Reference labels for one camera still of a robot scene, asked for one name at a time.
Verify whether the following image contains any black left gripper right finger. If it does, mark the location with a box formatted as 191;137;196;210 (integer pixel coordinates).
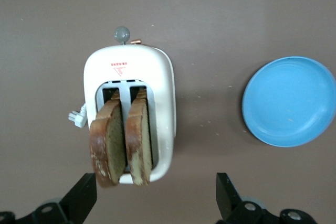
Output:
215;173;317;224

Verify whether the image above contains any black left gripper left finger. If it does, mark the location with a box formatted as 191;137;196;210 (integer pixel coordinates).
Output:
0;173;97;224

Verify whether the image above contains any toasted bread slice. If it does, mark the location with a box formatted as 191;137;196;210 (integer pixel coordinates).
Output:
124;87;154;186
89;89;127;189

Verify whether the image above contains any blue plate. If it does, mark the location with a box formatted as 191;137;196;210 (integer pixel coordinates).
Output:
241;56;336;148

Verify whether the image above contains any white toaster power plug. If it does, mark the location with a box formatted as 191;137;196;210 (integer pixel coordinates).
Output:
68;102;88;129

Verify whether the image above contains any white two-slot toaster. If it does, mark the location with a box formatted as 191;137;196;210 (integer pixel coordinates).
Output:
83;26;177;186

